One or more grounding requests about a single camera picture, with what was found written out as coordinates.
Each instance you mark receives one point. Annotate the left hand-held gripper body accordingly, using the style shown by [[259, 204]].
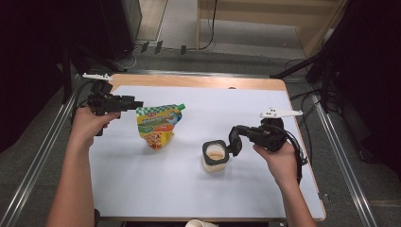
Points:
[[105, 102]]

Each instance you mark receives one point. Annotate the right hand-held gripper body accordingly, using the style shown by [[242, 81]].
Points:
[[268, 135]]

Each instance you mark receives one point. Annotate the yellow green spout pouch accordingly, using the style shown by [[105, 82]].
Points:
[[157, 126]]

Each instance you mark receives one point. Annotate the person's right hand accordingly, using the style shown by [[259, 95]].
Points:
[[282, 164]]

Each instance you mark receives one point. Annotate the person's left hand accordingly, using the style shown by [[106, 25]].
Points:
[[83, 126]]

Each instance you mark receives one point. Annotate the small dark floor block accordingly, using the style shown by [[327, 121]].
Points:
[[158, 46], [144, 46], [183, 49]]

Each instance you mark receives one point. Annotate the black tripod stand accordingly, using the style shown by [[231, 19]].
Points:
[[293, 67]]

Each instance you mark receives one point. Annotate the black cabinet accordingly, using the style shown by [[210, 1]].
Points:
[[119, 25]]

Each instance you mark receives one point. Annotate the dark curtain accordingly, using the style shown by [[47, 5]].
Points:
[[378, 78], [25, 63]]

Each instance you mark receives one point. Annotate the white cup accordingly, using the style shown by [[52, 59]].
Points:
[[198, 223]]

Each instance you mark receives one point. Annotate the light wooden shelf unit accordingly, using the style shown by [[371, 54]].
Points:
[[252, 9]]

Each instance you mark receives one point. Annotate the metal floor rail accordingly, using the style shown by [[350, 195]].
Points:
[[346, 176], [189, 73], [31, 176]]

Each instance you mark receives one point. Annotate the small metal table bracket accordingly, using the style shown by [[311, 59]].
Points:
[[324, 198]]

